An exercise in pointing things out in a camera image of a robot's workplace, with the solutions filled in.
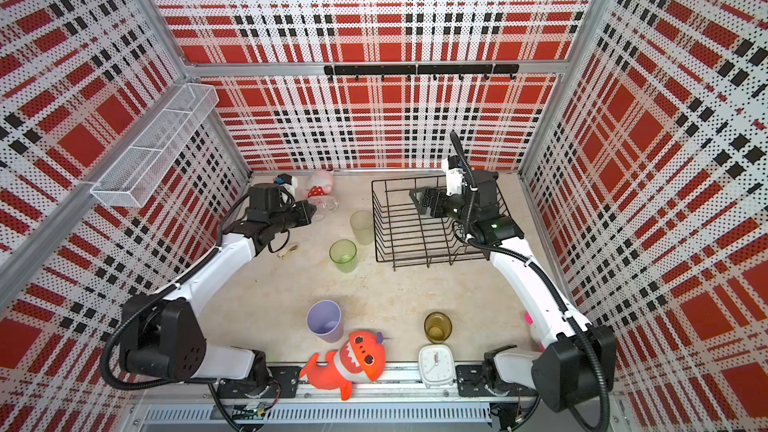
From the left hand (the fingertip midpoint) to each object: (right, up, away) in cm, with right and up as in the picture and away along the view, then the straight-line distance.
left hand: (316, 212), depth 86 cm
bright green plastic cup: (+7, -14, +8) cm, 17 cm away
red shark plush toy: (+16, -34, -17) cm, 41 cm away
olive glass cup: (+35, -32, -4) cm, 48 cm away
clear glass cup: (+2, +2, +2) cm, 4 cm away
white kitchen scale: (+34, -38, -12) cm, 52 cm away
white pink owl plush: (+61, -30, -4) cm, 68 cm away
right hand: (+31, +5, -11) cm, 33 cm away
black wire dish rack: (+26, -8, +15) cm, 31 cm away
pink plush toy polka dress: (-5, +9, +22) cm, 25 cm away
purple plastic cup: (+4, -28, -8) cm, 30 cm away
